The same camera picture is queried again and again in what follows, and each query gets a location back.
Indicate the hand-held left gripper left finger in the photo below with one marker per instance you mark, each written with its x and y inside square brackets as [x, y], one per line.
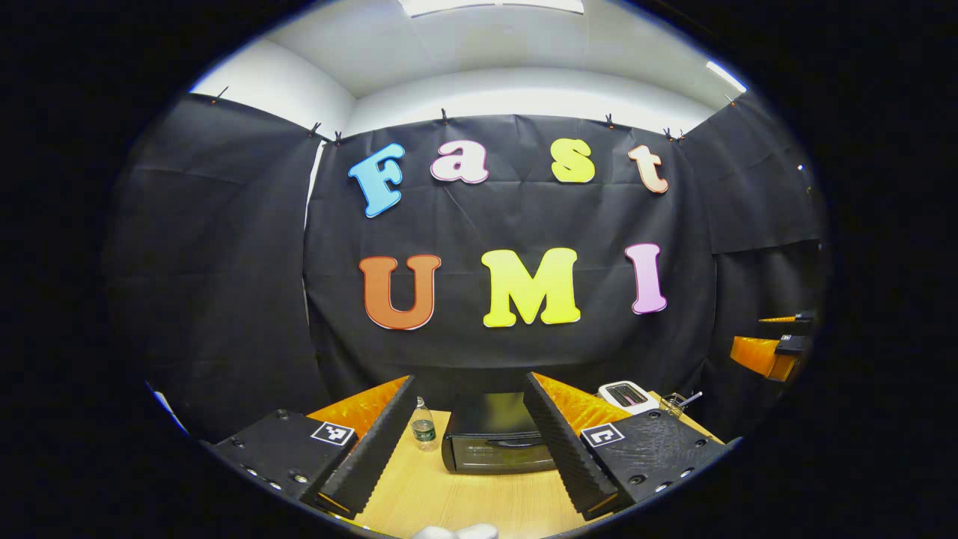
[374, 457]

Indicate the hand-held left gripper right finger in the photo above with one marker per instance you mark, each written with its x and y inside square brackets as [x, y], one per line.
[561, 449]

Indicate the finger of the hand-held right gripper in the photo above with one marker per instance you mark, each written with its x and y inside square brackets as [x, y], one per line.
[786, 319]
[760, 355]

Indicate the black electric oven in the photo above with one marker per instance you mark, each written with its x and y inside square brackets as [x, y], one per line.
[494, 442]

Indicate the small clear water bottle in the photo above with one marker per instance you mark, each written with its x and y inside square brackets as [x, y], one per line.
[424, 428]

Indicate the white toaster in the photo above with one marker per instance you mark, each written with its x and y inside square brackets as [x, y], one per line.
[627, 395]

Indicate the black backdrop cloth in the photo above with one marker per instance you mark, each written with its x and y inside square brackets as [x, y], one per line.
[464, 224]

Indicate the ceiling light panel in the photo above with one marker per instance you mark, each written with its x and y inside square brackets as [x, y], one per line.
[490, 6]
[724, 75]

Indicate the row of black cloth clips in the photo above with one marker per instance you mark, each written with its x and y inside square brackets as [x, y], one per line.
[444, 117]

